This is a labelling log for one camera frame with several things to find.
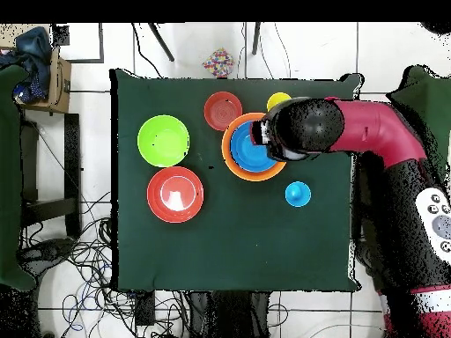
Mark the large blue bowl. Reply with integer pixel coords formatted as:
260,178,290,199
229,120,283,173

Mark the large orange bowl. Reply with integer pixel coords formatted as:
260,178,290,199
220,112,288,183

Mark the blue cup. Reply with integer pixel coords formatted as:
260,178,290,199
285,180,312,208

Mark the small red bowl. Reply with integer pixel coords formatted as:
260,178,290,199
203,91,243,132

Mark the yellow cup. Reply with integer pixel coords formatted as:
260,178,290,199
266,92,292,113

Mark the colourful patterned box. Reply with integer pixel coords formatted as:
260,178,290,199
202,48,235,78

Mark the green bowl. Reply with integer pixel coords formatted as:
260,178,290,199
137,114,190,168

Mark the wide red bowl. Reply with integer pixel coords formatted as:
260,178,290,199
146,165,205,224

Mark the black tripod leg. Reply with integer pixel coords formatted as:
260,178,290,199
147,22,176,63
251,22,262,56

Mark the dark green tablecloth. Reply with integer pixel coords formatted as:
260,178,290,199
110,68,364,293

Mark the green cloth covered table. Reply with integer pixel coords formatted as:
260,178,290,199
385,65,451,184
0,64,37,292

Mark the cardboard box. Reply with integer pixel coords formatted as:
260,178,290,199
17,47,72,114

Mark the black floor box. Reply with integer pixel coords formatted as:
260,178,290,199
135,290,156,327

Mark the black caster base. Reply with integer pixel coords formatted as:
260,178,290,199
17,238,76,274

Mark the blue cloth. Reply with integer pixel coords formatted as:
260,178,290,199
0,26,53,103

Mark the tangle of cables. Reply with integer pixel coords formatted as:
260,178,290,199
18,191,191,338

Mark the black floor frame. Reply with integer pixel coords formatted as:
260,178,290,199
52,22,106,65

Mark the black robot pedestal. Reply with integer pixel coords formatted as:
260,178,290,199
188,290,272,338

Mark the black stool frame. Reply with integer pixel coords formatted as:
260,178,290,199
19,113,83,239

